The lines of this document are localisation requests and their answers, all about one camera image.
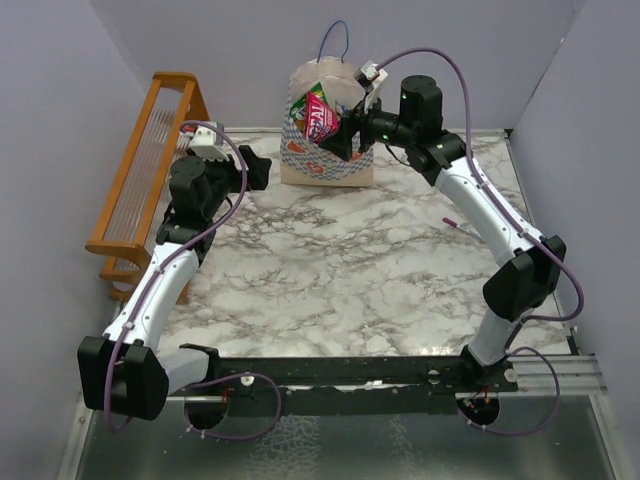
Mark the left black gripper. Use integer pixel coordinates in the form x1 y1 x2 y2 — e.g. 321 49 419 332
197 144 270 219

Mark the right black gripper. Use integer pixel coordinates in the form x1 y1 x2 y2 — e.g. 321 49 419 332
318 90 415 162

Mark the red crisps bag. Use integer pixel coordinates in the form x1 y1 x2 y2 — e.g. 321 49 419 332
303 92 339 144

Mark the blue checkered paper bag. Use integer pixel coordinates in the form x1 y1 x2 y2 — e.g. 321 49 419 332
280 41 374 187

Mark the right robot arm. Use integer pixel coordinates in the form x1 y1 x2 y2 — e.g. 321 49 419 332
320 73 566 391

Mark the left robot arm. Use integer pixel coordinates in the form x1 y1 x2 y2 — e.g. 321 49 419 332
77 145 272 420

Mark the pink cap marker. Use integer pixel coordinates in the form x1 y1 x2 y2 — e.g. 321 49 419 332
442 217 483 242

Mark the wooden dish rack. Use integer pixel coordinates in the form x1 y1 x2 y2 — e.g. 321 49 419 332
86 72 209 303

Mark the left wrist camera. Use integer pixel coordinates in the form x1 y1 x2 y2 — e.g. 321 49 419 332
183 121 226 161

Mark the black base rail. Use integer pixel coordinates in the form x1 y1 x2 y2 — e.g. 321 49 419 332
188 345 518 417

